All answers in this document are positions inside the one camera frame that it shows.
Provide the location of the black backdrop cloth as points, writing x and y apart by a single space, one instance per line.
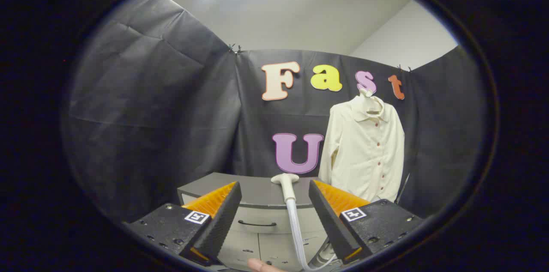
150 113

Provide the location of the thin dark stand pole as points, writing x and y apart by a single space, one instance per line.
404 187

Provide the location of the cream button shirt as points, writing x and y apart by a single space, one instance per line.
364 156

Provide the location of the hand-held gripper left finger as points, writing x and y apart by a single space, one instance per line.
221 220

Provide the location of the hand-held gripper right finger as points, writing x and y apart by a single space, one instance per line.
328 220

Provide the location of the grey cabinet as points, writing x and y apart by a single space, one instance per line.
253 192

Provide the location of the white clothes hanger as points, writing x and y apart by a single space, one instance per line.
365 94

